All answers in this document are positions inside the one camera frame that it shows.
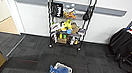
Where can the white door frame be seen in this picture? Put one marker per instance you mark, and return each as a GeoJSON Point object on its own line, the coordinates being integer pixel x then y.
{"type": "Point", "coordinates": [14, 11]}

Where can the black hanging pouch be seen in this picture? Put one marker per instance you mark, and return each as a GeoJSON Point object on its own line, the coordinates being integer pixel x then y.
{"type": "Point", "coordinates": [88, 13]}

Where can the red blue white item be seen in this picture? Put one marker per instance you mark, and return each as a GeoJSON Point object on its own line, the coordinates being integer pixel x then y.
{"type": "Point", "coordinates": [131, 29]}

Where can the small yellow green box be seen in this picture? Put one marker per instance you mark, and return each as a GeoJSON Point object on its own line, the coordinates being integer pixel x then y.
{"type": "Point", "coordinates": [61, 36]}

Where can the black bag with white print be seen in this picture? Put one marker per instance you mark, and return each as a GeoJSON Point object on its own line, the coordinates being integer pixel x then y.
{"type": "Point", "coordinates": [57, 10]}

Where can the low tan cardboard box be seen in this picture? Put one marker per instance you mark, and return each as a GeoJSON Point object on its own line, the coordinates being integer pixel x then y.
{"type": "Point", "coordinates": [61, 41]}

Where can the small dark printed box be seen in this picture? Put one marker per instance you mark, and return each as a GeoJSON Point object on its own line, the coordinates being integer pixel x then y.
{"type": "Point", "coordinates": [81, 31]}

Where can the small blue cup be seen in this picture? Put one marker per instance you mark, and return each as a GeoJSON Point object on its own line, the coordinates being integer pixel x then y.
{"type": "Point", "coordinates": [69, 31]}

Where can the white green snack bag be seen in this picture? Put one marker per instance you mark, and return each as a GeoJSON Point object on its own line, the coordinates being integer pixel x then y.
{"type": "Point", "coordinates": [55, 26]}

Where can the yellow plush toy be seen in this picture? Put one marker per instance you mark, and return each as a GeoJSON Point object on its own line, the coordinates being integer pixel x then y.
{"type": "Point", "coordinates": [66, 24]}

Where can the white toy with orange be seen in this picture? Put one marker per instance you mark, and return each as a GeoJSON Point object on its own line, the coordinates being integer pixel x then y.
{"type": "Point", "coordinates": [72, 40]}

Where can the pale basket with dark spots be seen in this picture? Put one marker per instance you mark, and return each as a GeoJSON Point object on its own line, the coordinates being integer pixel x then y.
{"type": "Point", "coordinates": [69, 71]}

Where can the orange snack bag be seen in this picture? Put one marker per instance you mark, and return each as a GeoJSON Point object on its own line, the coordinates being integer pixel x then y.
{"type": "Point", "coordinates": [70, 14]}

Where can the clear white packet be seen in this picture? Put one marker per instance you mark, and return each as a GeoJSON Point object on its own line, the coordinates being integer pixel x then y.
{"type": "Point", "coordinates": [70, 6]}

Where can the blue plush toy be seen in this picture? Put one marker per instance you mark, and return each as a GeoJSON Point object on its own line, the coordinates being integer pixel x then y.
{"type": "Point", "coordinates": [58, 70]}

